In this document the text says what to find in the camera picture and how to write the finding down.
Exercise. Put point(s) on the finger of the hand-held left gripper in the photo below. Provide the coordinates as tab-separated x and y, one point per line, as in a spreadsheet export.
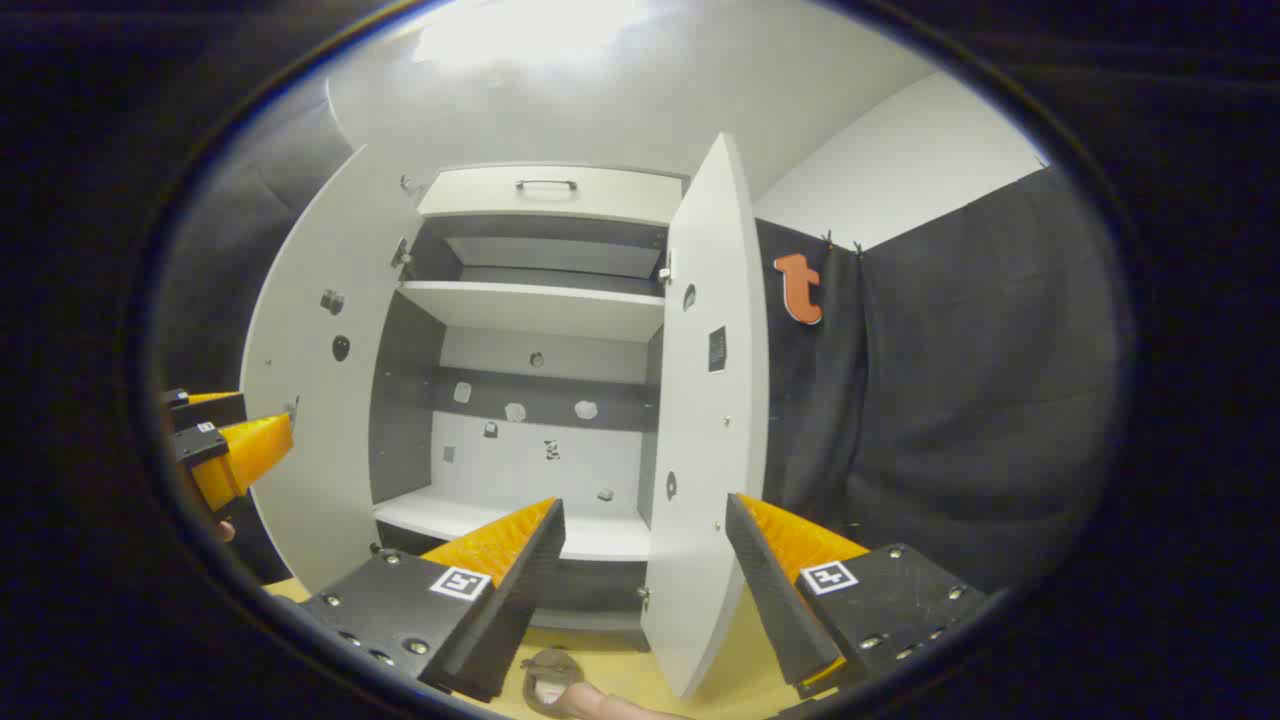
205	410
240	455

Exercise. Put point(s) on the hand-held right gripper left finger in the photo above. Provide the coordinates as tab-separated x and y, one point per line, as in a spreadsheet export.
470	625

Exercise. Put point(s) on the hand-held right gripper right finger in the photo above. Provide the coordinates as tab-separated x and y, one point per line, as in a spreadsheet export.
790	610

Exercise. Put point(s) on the brown fuzzy shoe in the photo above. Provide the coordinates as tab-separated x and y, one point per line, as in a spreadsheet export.
545	670

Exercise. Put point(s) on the white shoe cabinet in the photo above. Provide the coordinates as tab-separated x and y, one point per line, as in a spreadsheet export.
540	460

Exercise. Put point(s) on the white cabinet shelf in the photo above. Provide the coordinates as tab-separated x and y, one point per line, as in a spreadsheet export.
450	515
540	308

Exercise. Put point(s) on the dark grey cabinet shelf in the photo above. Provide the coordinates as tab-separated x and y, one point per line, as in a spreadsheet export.
590	590

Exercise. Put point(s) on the white cabinet drawer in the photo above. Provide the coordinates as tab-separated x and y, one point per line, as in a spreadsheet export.
560	205

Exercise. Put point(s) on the black backdrop cloth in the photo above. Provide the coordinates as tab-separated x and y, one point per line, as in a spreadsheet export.
950	400

